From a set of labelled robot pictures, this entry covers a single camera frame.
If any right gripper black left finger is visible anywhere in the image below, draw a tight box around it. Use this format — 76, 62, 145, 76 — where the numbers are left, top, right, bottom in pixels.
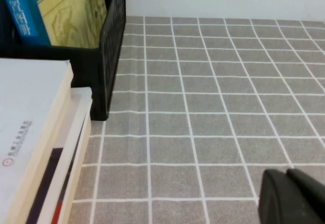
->
258, 168, 325, 224

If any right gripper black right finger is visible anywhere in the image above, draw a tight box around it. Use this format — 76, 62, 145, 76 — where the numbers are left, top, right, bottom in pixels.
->
286, 168, 325, 221

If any white self-driving vehicle book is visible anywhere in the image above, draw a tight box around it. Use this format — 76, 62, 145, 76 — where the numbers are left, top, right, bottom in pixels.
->
0, 58, 74, 224

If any Billion Dollar Brand Club book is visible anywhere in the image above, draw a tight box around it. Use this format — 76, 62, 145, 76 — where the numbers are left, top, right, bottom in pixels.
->
25, 86, 92, 224

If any black mesh plastic book stand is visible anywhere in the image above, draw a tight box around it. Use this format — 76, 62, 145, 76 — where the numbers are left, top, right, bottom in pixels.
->
0, 0, 127, 121

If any grey checked tablecloth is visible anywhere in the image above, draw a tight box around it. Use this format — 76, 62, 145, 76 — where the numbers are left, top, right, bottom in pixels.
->
68, 15, 325, 224

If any blue mechanical design handbook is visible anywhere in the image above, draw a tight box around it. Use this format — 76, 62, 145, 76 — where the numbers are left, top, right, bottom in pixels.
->
0, 0, 108, 49

